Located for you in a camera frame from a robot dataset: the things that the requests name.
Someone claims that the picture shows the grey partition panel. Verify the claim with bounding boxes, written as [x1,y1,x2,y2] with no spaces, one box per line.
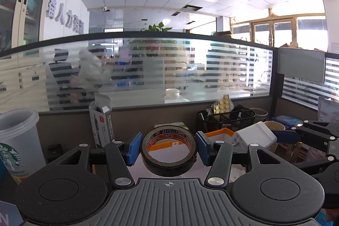
[276,47,326,84]

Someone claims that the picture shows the black office chair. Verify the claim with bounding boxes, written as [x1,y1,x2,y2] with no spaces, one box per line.
[47,48,88,108]

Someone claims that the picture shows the black vinyl tape roll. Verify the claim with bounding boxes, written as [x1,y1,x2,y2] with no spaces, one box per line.
[140,125,199,178]

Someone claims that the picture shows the yellow pill blister pack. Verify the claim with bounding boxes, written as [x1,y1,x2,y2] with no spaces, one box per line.
[210,95,234,114]

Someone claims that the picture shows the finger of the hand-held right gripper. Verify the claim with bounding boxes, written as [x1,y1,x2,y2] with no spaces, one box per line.
[293,155,339,176]
[271,121,339,144]

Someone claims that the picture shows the small black object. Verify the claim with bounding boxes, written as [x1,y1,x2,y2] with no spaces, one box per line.
[47,144,63,158]

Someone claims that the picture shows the beige glass door cabinet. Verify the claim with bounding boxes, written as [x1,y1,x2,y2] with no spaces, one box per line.
[0,0,51,52]

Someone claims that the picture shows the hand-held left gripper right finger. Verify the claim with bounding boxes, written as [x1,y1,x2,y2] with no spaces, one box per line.
[195,131,292,187]

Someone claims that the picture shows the green potted plant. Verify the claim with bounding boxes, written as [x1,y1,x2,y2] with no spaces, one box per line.
[140,21,173,32]

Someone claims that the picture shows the clear cup with green logo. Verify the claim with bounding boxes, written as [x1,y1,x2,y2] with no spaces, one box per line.
[0,108,47,186]

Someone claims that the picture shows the white purple refill pouch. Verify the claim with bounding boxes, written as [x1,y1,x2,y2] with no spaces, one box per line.
[317,96,339,124]

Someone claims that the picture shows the grey wall sign characters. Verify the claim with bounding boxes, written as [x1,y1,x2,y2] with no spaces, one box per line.
[45,0,86,36]

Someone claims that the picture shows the striped frosted glass partition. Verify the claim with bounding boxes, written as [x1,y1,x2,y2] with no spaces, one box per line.
[0,31,279,113]

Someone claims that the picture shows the orange cardboard box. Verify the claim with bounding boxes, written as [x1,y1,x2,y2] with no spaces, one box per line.
[124,129,251,186]

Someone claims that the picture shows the grey round container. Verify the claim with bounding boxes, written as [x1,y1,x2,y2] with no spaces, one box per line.
[249,107,268,123]

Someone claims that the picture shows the black mesh desk organizer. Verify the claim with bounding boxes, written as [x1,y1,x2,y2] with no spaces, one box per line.
[196,107,256,134]

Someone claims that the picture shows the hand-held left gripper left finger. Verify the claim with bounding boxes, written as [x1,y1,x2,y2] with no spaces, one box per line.
[57,132,143,189]

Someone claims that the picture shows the grey product carton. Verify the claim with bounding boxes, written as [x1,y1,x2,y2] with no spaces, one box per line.
[88,93,113,148]

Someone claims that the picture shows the wooden framed glass doors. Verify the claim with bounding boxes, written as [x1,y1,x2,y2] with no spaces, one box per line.
[230,12,326,50]

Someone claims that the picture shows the beige paper cup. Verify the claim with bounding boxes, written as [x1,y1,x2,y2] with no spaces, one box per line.
[264,120,286,134]

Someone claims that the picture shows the white junction box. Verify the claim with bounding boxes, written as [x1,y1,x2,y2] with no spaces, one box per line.
[233,121,278,150]

